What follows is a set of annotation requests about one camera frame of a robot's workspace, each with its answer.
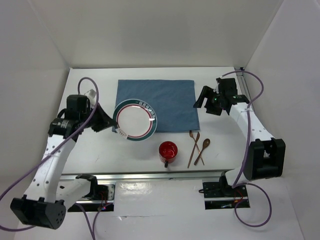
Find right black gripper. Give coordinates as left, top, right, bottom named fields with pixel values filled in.
left=193, top=85, right=225, bottom=116

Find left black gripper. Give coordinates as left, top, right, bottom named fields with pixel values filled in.
left=80, top=102, right=117, bottom=132

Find white plate green red rim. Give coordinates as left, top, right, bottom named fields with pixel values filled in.
left=113, top=98, right=158, bottom=142

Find blue cloth placemat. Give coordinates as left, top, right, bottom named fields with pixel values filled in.
left=115, top=79, right=200, bottom=133

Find red mug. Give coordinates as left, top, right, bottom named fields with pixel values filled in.
left=158, top=141, right=178, bottom=168

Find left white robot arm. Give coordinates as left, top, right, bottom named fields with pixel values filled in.
left=10, top=94, right=117, bottom=230

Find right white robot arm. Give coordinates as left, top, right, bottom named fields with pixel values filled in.
left=193, top=78, right=286, bottom=196

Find copper spoon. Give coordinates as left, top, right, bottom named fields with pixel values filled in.
left=194, top=138, right=211, bottom=166

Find aluminium rail right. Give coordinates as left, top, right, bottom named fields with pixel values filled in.
left=234, top=67, right=253, bottom=101

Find aluminium rail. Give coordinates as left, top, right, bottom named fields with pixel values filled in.
left=59, top=169, right=276, bottom=182
left=234, top=67, right=253, bottom=101

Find aluminium rail front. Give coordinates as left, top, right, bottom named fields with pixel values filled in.
left=59, top=169, right=276, bottom=182

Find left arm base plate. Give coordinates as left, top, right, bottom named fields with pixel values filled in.
left=68, top=183, right=116, bottom=213

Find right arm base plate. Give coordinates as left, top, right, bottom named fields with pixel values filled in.
left=198, top=182, right=250, bottom=210

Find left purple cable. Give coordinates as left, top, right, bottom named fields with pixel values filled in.
left=0, top=76, right=111, bottom=240

